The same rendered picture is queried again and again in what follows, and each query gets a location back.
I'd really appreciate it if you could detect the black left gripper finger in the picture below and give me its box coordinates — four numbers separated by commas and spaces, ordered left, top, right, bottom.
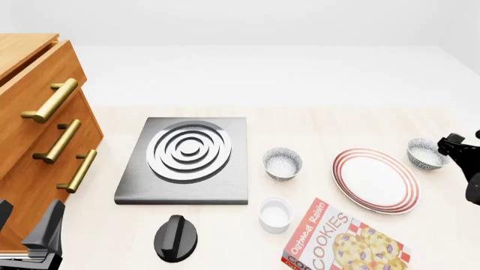
20, 199, 66, 252
0, 199, 15, 233

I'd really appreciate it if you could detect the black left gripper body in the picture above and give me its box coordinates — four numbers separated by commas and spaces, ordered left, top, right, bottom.
0, 246, 64, 270

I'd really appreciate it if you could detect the flat stove plate with rings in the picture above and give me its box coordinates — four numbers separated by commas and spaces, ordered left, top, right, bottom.
114, 116, 249, 206

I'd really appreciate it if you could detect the patterned black and white bowl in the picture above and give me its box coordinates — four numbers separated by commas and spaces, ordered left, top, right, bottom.
406, 137, 452, 172
262, 146, 304, 182

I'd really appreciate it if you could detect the white plate with red rings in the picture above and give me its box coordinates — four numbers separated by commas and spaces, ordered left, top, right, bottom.
331, 147, 422, 216

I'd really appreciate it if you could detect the wooden drawer with open gap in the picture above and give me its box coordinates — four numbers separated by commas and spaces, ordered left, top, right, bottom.
0, 40, 89, 181

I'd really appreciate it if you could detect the round black stove knob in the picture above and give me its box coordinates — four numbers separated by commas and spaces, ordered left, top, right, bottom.
153, 214, 199, 263

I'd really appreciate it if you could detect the wooden cabinet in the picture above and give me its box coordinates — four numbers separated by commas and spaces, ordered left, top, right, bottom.
0, 33, 105, 252

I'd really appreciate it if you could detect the small white ramekin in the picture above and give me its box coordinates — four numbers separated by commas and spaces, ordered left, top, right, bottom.
257, 196, 295, 235

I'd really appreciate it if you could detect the red oatmeal raisin cookies box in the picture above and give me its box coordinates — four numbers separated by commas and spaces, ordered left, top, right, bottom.
280, 197, 413, 270

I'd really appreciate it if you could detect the brass drawer handle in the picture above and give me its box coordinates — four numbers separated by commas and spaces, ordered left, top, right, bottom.
20, 77, 80, 125
32, 118, 83, 165
55, 148, 98, 194

